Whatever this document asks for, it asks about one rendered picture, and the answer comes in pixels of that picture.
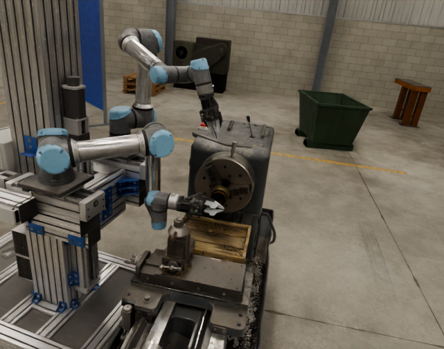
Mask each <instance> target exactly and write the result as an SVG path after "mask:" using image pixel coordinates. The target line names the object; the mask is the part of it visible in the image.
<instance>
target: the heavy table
mask: <svg viewBox="0 0 444 349"><path fill-rule="evenodd" d="M395 83H397V84H399V85H402V87H401V90H400V94H399V97H398V101H397V104H396V108H395V111H394V113H393V116H390V117H391V118H393V119H398V120H402V123H399V124H400V125H401V126H406V127H416V128H419V127H418V126H417V124H418V121H419V118H420V115H421V112H422V110H423V106H424V104H425V100H426V97H427V94H428V93H430V92H431V90H432V88H431V87H428V86H426V85H423V84H421V83H418V82H415V81H413V80H408V79H402V78H395ZM408 89H409V91H408ZM407 92H408V93H407ZM419 92H420V93H419ZM418 94H419V96H418ZM406 96H407V97H406ZM405 98H406V100H405ZM417 98H418V99H417ZM416 101H417V102H416ZM404 102H405V104H404ZM403 105H404V106H403ZM415 105H416V106H415ZM402 107H403V108H402ZM414 107H415V109H414ZM413 111H414V112H413ZM401 112H402V113H401ZM412 113H413V115H412ZM400 114H401V116H400ZM410 120H411V121H410ZM409 122H410V123H409Z"/></svg>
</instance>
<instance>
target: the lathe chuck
mask: <svg viewBox="0 0 444 349"><path fill-rule="evenodd" d="M229 156H231V154H228V153H221V154H216V155H213V156H211V157H209V158H208V159H207V160H205V162H204V163H203V164H202V166H201V168H200V169H199V170H198V172H197V174H196V177H195V191H196V193H203V194H204V196H207V197H211V191H212V189H213V187H212V185H211V184H212V183H211V181H210V180H209V176H208V174H207V173H206V171H205V169H206V163H208V162H209V161H211V162H212V164H213V165H214V166H215V169H216V170H217V171H218V173H219V174H220V176H221V178H222V179H227V180H228V181H230V183H231V184H251V185H252V191H249V194H248V195H244V194H240V195H239V196H237V195H234V196H233V197H229V198H228V199H227V201H226V202H225V203H224V205H222V206H223V207H224V210H223V211H222V212H221V213H232V212H236V211H238V210H240V209H241V208H243V207H245V206H246V205H247V204H248V202H249V200H250V199H251V196H252V194H253V190H254V184H255V179H254V173H253V171H252V169H251V167H250V166H249V164H248V163H247V162H246V161H245V160H243V159H242V158H240V157H238V156H236V155H233V157H234V159H232V158H229Z"/></svg>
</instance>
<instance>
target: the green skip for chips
mask: <svg viewBox="0 0 444 349"><path fill-rule="evenodd" d="M298 92H299V127H300V128H296V129H295V134H296V135H297V136H303V137H308V138H305V139H304V142H303V144H304V145H305V146H306V147H311V148H319V149H328V150H344V151H353V146H354V145H353V141H354V140H355V138H356V136H357V134H358V132H359V130H360V128H361V126H362V125H363V123H364V121H365V119H366V117H367V115H368V113H369V112H370V111H372V110H373V108H371V107H369V106H367V105H365V104H363V103H361V102H359V101H357V100H355V99H353V98H351V97H350V96H347V95H346V94H344V93H331V92H323V91H309V90H302V89H299V90H298Z"/></svg>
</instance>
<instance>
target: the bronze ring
mask: <svg viewBox="0 0 444 349"><path fill-rule="evenodd" d="M228 198H229V191H228V189H227V188H226V187H224V186H216V187H214V188H213V189H212V191H211V199H214V200H215V201H216V202H218V203H219V204H221V205H224V203H225V202H226V201H227V199H228Z"/></svg>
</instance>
